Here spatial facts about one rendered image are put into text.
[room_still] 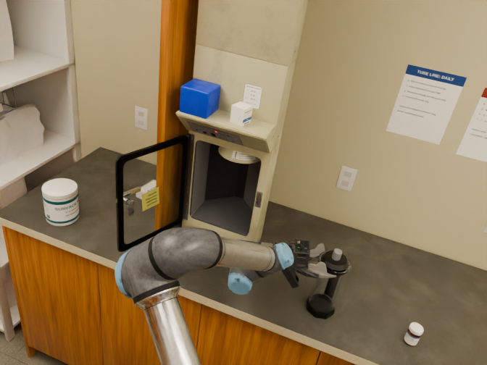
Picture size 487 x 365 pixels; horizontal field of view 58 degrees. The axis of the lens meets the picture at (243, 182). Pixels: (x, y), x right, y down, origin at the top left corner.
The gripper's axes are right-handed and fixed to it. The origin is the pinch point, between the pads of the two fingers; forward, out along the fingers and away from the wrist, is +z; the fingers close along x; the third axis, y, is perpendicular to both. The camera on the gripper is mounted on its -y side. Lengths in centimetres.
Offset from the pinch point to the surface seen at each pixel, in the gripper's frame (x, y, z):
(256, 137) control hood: 13.3, 37.9, -29.2
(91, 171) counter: 64, -13, -109
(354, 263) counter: 27.9, -21.2, 14.9
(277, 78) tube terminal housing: 24, 54, -25
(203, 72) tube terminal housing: 31, 52, -50
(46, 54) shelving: 98, 31, -141
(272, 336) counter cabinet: -7.7, -28.6, -16.7
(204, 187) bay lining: 43, -2, -50
